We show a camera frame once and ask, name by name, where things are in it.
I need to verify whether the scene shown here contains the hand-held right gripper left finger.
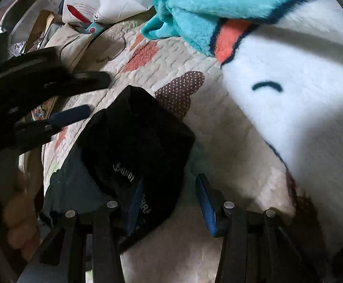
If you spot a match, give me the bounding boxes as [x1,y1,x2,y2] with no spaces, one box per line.
[18,180,148,283]

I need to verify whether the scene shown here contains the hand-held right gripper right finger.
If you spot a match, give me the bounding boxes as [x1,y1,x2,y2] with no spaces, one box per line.
[195,173,322,283]

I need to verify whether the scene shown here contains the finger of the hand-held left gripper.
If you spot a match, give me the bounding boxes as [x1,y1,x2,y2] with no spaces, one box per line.
[14,104,94,149]
[44,71,112,95]

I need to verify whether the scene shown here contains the black pants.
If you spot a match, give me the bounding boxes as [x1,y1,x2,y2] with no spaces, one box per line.
[43,85,197,252]

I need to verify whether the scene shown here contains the person's left hand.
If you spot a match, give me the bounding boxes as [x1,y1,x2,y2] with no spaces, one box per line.
[3,169,43,261]

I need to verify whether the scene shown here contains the floral printed pillow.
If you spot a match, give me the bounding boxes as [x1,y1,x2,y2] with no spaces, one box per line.
[32,24,93,122]

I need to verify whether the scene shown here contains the quilted patchwork blanket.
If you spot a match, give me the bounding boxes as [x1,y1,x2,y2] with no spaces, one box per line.
[18,19,296,283]

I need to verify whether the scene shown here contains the teal and white fleece blanket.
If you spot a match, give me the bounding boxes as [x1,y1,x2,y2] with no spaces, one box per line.
[141,0,343,244]

